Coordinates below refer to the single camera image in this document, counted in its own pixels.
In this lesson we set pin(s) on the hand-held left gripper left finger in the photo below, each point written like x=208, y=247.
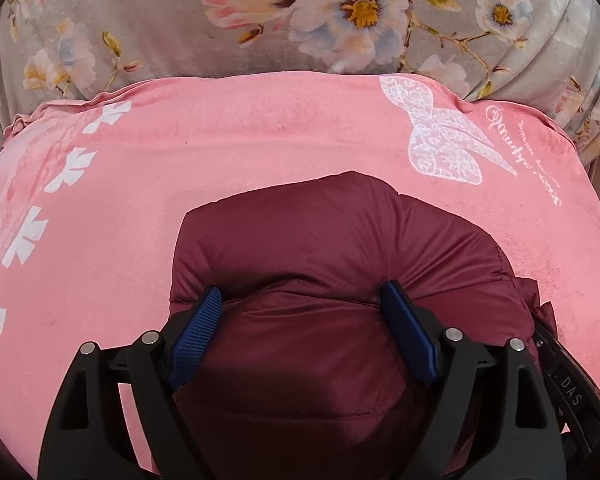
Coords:
x=195, y=332

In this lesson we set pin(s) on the pink printed blanket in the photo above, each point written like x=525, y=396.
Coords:
x=230, y=135

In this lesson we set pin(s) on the grey floral blanket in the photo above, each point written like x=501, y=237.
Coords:
x=180, y=20

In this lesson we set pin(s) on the maroon puffer jacket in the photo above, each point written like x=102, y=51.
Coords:
x=330, y=240

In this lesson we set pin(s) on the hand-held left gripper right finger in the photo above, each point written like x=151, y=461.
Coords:
x=411, y=332

